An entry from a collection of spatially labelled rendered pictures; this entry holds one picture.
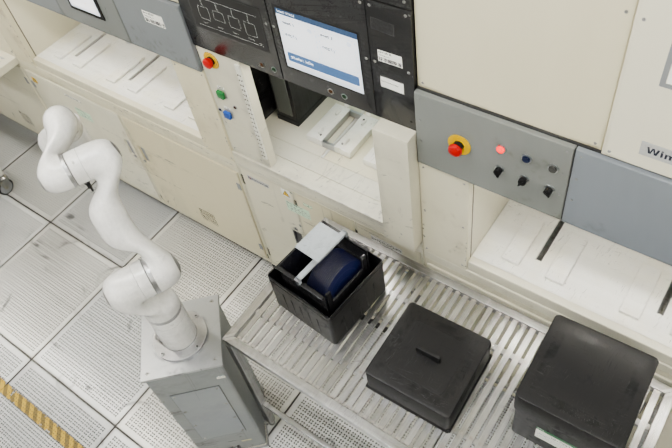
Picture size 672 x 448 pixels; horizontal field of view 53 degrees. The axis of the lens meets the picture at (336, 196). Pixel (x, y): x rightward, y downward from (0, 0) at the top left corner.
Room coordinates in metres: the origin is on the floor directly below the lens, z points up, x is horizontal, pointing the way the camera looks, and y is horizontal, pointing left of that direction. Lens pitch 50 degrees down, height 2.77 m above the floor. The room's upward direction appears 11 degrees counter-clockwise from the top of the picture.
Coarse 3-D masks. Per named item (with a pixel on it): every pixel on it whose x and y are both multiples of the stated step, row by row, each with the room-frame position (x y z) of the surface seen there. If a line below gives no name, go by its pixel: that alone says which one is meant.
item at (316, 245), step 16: (320, 224) 1.33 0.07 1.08; (304, 240) 1.28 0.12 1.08; (320, 240) 1.27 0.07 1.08; (336, 240) 1.26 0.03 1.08; (352, 240) 1.32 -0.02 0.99; (288, 256) 1.31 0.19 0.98; (304, 256) 1.35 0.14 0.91; (320, 256) 1.21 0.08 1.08; (288, 272) 1.24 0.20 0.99; (304, 272) 1.22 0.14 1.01; (368, 272) 1.27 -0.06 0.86; (288, 288) 1.27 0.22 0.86; (304, 288) 1.17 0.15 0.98; (352, 288) 1.20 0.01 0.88; (320, 304) 1.15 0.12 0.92; (336, 304) 1.15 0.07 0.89
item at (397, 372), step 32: (416, 320) 1.06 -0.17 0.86; (448, 320) 1.03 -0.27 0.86; (384, 352) 0.97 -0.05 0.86; (416, 352) 0.95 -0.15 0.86; (448, 352) 0.93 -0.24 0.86; (480, 352) 0.91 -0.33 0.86; (384, 384) 0.87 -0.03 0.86; (416, 384) 0.85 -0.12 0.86; (448, 384) 0.83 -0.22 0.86; (448, 416) 0.74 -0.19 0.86
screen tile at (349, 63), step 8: (320, 32) 1.55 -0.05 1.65; (320, 40) 1.55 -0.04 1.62; (328, 40) 1.53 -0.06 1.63; (336, 40) 1.51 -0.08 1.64; (344, 40) 1.49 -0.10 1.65; (336, 48) 1.51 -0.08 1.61; (344, 48) 1.49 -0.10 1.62; (328, 56) 1.54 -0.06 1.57; (336, 56) 1.52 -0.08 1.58; (352, 56) 1.48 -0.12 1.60; (336, 64) 1.52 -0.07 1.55; (344, 64) 1.50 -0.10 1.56; (352, 64) 1.48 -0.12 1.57
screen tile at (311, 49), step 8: (288, 24) 1.63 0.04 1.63; (296, 24) 1.60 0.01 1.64; (296, 32) 1.61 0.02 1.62; (304, 32) 1.59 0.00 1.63; (312, 32) 1.57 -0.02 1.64; (288, 40) 1.64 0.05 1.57; (312, 40) 1.57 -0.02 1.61; (288, 48) 1.64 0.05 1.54; (296, 48) 1.62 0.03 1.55; (304, 48) 1.60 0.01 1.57; (312, 48) 1.57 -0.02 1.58; (312, 56) 1.58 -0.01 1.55
